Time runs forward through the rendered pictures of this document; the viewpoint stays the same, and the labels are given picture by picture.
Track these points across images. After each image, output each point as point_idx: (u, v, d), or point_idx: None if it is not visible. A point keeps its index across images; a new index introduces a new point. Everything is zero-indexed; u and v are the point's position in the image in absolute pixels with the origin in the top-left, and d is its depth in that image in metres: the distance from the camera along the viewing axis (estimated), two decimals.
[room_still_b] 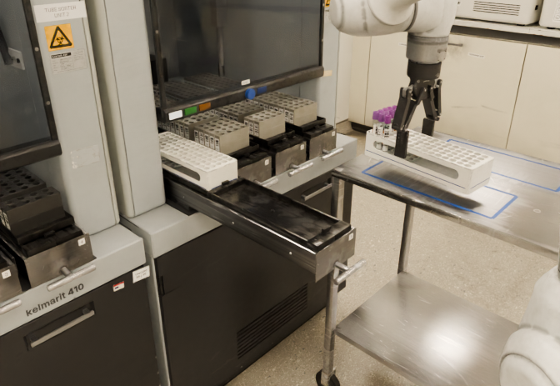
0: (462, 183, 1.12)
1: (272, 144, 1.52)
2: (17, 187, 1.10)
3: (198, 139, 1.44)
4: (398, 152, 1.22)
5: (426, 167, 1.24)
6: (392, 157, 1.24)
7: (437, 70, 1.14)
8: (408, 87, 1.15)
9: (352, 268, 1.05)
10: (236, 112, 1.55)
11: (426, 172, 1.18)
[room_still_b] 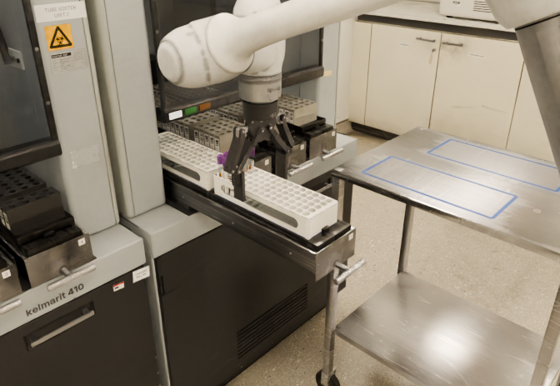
0: (302, 233, 1.03)
1: (272, 144, 1.52)
2: (17, 187, 1.10)
3: (198, 139, 1.44)
4: (237, 195, 1.11)
5: (274, 212, 1.15)
6: (239, 202, 1.15)
7: (272, 110, 1.05)
8: (242, 127, 1.05)
9: (352, 268, 1.05)
10: (236, 112, 1.55)
11: (269, 220, 1.09)
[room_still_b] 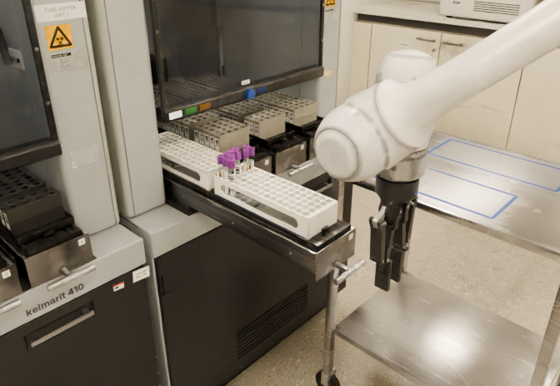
0: (302, 233, 1.03)
1: (272, 144, 1.52)
2: (17, 187, 1.10)
3: (198, 139, 1.44)
4: (394, 273, 1.00)
5: (274, 212, 1.15)
6: (239, 202, 1.15)
7: None
8: None
9: (352, 268, 1.05)
10: (236, 112, 1.55)
11: (269, 220, 1.09)
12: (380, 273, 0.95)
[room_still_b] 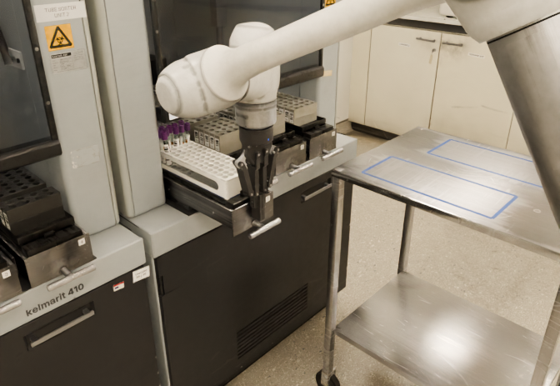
0: (222, 193, 1.19)
1: (272, 144, 1.52)
2: (17, 187, 1.10)
3: (198, 139, 1.44)
4: (261, 213, 1.21)
5: (204, 178, 1.30)
6: (173, 170, 1.30)
7: None
8: (272, 145, 1.17)
9: (266, 225, 1.20)
10: None
11: (197, 184, 1.25)
12: (252, 205, 1.17)
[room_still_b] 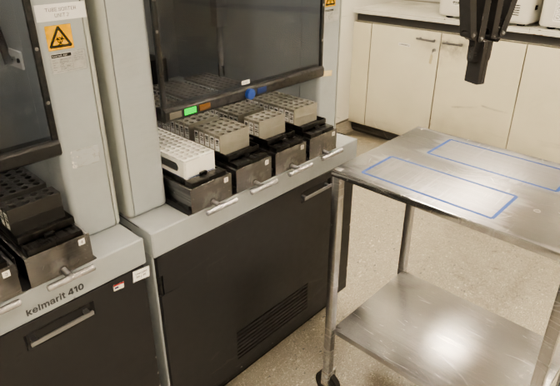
0: (181, 174, 1.28)
1: (272, 144, 1.52)
2: (17, 187, 1.10)
3: (198, 139, 1.44)
4: (470, 76, 0.84)
5: (168, 162, 1.40)
6: None
7: None
8: None
9: (223, 203, 1.29)
10: (236, 112, 1.55)
11: None
12: None
